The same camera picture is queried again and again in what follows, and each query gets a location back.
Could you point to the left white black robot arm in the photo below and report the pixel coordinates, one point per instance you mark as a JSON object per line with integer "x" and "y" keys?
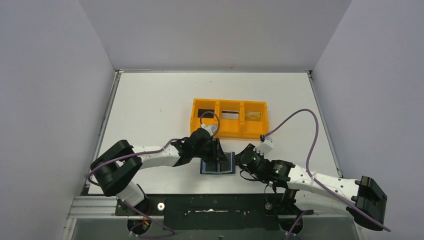
{"x": 115, "y": 169}

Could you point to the blue leather card holder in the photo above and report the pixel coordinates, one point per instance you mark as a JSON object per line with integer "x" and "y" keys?
{"x": 227, "y": 167}

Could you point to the orange three-compartment tray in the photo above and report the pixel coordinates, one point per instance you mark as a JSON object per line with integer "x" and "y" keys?
{"x": 230, "y": 114}

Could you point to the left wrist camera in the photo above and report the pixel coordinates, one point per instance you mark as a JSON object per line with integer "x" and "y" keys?
{"x": 211, "y": 128}

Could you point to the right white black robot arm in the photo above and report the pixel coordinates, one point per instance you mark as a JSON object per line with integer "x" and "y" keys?
{"x": 362, "y": 199}

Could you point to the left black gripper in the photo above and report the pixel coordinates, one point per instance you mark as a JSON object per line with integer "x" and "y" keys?
{"x": 214, "y": 150}

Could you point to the gold credit card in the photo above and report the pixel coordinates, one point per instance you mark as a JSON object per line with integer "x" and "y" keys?
{"x": 253, "y": 116}

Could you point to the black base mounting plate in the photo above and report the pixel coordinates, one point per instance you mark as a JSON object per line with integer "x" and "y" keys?
{"x": 268, "y": 211}

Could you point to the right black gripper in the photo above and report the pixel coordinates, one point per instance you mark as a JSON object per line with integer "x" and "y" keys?
{"x": 239, "y": 163}

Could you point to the aluminium frame rail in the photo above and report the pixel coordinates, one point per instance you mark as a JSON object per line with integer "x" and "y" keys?
{"x": 92, "y": 207}

